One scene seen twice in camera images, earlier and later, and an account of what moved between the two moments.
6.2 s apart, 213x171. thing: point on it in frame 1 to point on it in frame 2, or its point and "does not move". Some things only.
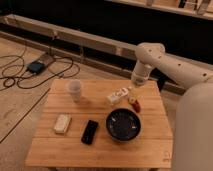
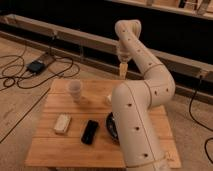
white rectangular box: [62, 123] does not move
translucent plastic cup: [75, 89] does not move
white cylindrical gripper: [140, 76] to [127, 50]
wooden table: [102, 124] does not move
